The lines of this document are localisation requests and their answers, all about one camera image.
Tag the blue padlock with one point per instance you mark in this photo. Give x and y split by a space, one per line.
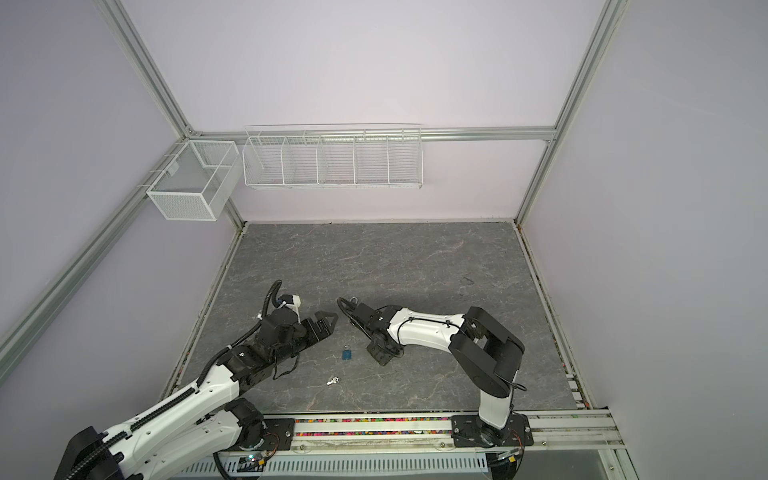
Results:
347 354

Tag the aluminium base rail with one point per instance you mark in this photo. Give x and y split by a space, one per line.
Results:
377 433

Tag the white mesh box basket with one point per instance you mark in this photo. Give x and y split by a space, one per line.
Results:
198 181

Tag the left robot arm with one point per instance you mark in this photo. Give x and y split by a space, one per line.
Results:
210 414

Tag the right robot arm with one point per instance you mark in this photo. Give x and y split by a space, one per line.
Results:
487 352

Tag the white vented cable duct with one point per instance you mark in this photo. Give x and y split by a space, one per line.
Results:
357 466

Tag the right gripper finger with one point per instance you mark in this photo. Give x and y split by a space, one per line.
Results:
355 321
347 308

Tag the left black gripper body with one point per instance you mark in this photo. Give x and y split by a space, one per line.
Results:
303 337

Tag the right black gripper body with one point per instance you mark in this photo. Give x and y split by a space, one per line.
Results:
366 317

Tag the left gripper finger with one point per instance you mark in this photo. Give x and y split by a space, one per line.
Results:
324 327
321 314

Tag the white wire shelf basket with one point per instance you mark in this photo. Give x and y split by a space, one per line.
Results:
366 155

